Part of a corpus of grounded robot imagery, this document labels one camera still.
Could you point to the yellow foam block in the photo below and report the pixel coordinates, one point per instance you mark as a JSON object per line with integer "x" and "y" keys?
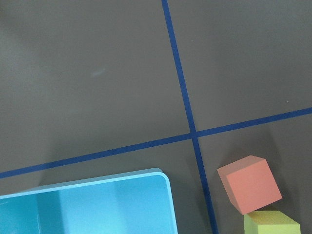
{"x": 270, "y": 222}

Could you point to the blue plastic bin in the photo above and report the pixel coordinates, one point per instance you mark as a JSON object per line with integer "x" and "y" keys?
{"x": 138, "y": 202}

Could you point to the orange foam block left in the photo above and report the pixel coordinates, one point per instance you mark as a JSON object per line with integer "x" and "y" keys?
{"x": 249, "y": 184}

